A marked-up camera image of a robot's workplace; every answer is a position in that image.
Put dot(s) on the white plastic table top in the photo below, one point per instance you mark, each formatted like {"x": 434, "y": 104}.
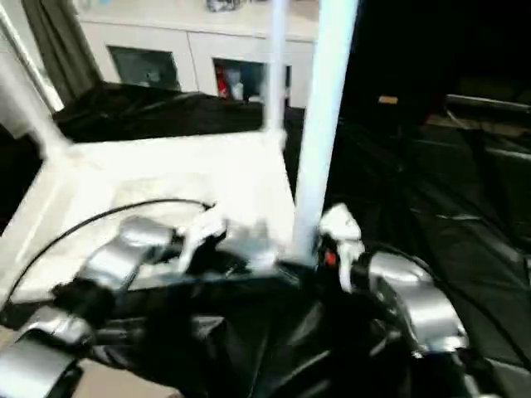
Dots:
{"x": 166, "y": 166}

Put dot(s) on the white plastic table leg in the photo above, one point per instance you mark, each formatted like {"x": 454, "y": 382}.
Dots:
{"x": 37, "y": 120}
{"x": 323, "y": 124}
{"x": 276, "y": 62}

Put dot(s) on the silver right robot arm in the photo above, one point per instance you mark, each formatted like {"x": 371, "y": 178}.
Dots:
{"x": 427, "y": 298}

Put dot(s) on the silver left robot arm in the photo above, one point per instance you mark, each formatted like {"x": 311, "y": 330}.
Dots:
{"x": 137, "y": 240}

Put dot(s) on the black plastic mat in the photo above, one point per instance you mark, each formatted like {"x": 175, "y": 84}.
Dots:
{"x": 435, "y": 207}

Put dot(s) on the yellow label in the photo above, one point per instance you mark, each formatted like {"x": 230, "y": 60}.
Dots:
{"x": 388, "y": 99}

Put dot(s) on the white blue carton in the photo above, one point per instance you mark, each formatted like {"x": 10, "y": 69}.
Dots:
{"x": 254, "y": 89}

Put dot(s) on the red box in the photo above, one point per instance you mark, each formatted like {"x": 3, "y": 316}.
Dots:
{"x": 224, "y": 81}

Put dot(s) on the white glass-door cabinet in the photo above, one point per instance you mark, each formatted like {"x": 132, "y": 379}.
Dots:
{"x": 166, "y": 29}

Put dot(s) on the large black box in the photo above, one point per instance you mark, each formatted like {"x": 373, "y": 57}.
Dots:
{"x": 448, "y": 45}

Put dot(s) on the grey-brown curtain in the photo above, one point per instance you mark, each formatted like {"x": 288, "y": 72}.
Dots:
{"x": 62, "y": 49}

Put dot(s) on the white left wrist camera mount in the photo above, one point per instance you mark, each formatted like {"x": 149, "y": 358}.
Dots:
{"x": 203, "y": 228}

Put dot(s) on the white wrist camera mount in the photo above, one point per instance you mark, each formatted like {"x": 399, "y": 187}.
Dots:
{"x": 342, "y": 224}
{"x": 203, "y": 228}

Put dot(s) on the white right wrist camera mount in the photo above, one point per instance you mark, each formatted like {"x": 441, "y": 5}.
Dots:
{"x": 342, "y": 224}

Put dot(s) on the dark horizontal metal rail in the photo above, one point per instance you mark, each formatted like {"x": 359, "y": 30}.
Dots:
{"x": 485, "y": 103}

